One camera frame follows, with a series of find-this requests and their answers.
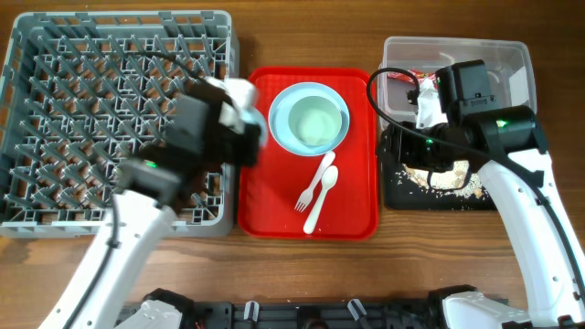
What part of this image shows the white rice pile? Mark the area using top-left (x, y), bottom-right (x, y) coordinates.
top-left (398, 161), bottom-right (486, 199)

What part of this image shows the green bowl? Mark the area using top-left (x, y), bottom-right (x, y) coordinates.
top-left (288, 96), bottom-right (342, 147)

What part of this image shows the light blue small bowl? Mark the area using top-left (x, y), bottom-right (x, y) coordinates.
top-left (242, 108), bottom-right (269, 147)

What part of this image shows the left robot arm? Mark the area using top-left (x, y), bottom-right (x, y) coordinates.
top-left (42, 78), bottom-right (267, 328)

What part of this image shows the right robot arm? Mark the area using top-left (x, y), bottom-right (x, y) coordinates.
top-left (370, 59), bottom-right (584, 328)

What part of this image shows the black waste tray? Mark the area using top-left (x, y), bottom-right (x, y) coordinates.
top-left (377, 127), bottom-right (499, 212)

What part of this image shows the grey dishwasher rack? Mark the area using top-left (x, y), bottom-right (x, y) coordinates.
top-left (1, 10), bottom-right (239, 239)

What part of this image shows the light blue plate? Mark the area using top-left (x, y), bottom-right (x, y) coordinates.
top-left (268, 82), bottom-right (350, 157)

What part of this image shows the clear plastic bin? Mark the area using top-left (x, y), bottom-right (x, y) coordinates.
top-left (377, 37), bottom-right (537, 128)

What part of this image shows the red plastic tray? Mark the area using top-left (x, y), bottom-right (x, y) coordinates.
top-left (238, 67), bottom-right (379, 241)

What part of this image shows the red snack wrapper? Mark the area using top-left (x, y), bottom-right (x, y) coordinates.
top-left (388, 69), bottom-right (436, 84)

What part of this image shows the white plastic fork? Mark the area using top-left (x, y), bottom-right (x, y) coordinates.
top-left (294, 151), bottom-right (335, 212)

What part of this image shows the white plastic spoon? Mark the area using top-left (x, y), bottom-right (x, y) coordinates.
top-left (303, 165), bottom-right (339, 234)

